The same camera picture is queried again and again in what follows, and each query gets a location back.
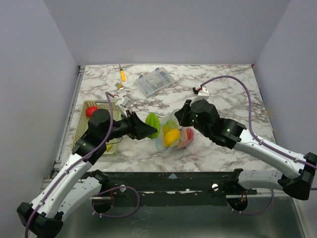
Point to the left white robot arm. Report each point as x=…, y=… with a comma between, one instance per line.
x=44, y=215

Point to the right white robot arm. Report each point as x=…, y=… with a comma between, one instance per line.
x=294, y=172

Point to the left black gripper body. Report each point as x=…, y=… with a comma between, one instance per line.
x=122, y=127

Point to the green toy cabbage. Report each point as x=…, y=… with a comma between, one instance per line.
x=169, y=125

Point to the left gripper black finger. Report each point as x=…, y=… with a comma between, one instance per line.
x=140, y=133
x=140, y=119

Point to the clear plastic compartment box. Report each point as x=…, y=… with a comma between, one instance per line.
x=152, y=82

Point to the yellow handled screwdriver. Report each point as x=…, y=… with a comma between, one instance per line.
x=123, y=77

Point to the green toy pepper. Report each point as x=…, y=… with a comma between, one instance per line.
x=153, y=120

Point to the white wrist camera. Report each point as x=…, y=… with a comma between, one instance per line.
x=123, y=103
x=201, y=93

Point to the small yellow metal clip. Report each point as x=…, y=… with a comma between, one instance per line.
x=119, y=86

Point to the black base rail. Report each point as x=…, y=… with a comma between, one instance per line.
x=168, y=188

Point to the red toy apple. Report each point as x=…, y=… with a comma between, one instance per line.
x=187, y=136

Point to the clear zip top bag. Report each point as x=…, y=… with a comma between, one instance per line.
x=160, y=139

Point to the orange toy fruit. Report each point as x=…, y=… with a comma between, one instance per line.
x=171, y=137

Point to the green perforated plastic basket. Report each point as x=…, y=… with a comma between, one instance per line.
x=82, y=126

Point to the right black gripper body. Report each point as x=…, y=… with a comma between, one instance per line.
x=185, y=114

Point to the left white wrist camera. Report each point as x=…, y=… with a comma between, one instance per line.
x=123, y=103

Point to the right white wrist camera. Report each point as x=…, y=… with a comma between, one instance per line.
x=201, y=93

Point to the red toy pomegranate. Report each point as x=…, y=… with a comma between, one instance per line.
x=90, y=110

